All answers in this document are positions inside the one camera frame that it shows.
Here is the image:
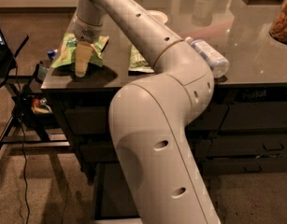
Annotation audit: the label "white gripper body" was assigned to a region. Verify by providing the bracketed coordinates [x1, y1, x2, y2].
[72, 14, 104, 43]

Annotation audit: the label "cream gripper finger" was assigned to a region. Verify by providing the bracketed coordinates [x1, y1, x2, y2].
[75, 41, 93, 77]

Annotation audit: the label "green rice chip bag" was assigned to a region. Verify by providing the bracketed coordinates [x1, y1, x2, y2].
[51, 33, 109, 68]

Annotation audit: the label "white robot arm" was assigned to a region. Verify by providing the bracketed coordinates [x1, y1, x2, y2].
[75, 0, 221, 224]

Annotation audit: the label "green kettle chip bag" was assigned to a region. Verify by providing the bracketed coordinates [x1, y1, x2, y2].
[128, 45, 153, 73]

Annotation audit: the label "top left drawer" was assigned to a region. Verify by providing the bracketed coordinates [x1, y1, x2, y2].
[65, 105, 227, 135]

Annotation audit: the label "middle left drawer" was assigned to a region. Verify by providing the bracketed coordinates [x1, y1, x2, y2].
[79, 139, 211, 163]

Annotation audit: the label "open bottom drawer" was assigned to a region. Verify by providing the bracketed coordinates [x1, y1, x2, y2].
[93, 163, 221, 224]

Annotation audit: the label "middle right drawer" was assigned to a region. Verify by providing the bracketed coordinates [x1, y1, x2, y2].
[207, 134, 287, 157]

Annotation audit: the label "bottom right drawer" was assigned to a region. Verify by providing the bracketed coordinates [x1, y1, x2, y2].
[201, 157, 287, 175]

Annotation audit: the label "top right drawer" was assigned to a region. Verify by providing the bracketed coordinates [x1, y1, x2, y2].
[221, 102, 287, 132]

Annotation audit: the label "blue capped bottle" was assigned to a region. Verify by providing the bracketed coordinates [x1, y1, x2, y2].
[47, 49, 58, 60]

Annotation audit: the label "black device with screen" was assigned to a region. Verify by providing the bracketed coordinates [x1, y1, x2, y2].
[36, 63, 50, 83]

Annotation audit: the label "colourful items on shelf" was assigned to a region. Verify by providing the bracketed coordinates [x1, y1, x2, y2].
[32, 98, 52, 114]

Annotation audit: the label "white paper bowl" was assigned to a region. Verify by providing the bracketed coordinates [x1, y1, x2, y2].
[148, 10, 168, 24]

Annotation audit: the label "black side desk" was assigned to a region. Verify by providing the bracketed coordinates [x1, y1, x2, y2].
[0, 35, 66, 151]

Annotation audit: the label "clear plastic water bottle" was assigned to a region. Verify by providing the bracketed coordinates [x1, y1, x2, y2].
[185, 36, 230, 78]

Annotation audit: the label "black power cable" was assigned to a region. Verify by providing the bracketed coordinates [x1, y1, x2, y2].
[12, 58, 33, 224]

